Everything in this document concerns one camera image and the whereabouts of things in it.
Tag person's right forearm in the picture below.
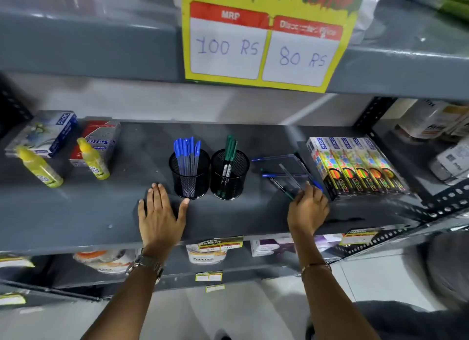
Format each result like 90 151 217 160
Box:
292 235 381 340

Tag green ballpoint pen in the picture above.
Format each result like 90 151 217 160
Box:
269 177 296 201

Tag person's left forearm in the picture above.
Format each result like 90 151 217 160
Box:
81 254 164 340

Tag white plastic bag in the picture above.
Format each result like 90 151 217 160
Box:
350 0 386 46

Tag clear ballpoint pen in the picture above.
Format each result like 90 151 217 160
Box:
279 164 304 191

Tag black perforated shelf post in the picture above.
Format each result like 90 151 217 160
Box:
352 96 398 139

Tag thin metal bracelet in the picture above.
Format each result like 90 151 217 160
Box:
300 262 332 279

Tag person's right hand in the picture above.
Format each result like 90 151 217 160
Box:
288 182 330 238

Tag black mesh pen cup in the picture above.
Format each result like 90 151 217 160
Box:
210 149 250 201
169 149 211 200

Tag grey metal shelf board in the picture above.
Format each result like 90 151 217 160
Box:
0 121 469 257
0 0 469 102
0 241 347 302

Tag person's dark trousers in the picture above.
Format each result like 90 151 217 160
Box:
305 300 469 340

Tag yellow price poster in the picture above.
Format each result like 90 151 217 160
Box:
181 0 369 94

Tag purple and white box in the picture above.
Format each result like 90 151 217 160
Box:
314 234 344 253
251 237 296 258

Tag bunch of blue pens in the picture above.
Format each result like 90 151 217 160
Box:
173 136 202 197

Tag colourful dotted pencil box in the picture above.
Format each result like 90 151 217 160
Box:
363 138 411 195
327 137 360 197
340 137 378 196
306 137 341 201
352 138 395 195

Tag silver wristwatch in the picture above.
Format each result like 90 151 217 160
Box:
125 255 164 280

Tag blue and white box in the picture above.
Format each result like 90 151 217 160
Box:
4 111 78 159

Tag white plastic tub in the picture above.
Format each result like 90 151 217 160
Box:
186 243 228 266

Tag white plastic jar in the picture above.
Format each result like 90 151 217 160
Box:
428 136 469 185
395 100 469 142

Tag red and white box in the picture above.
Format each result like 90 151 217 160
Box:
69 120 122 167

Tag yellow glue bottle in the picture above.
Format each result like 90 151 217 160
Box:
16 146 64 189
76 137 111 181

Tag person's left hand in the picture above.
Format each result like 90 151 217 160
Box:
138 183 190 255

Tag person's grey shirt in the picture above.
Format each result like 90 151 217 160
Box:
425 231 469 312

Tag green marker pen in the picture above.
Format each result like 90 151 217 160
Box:
218 134 234 197
224 140 239 179

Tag white and orange packet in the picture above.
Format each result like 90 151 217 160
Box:
73 248 141 275

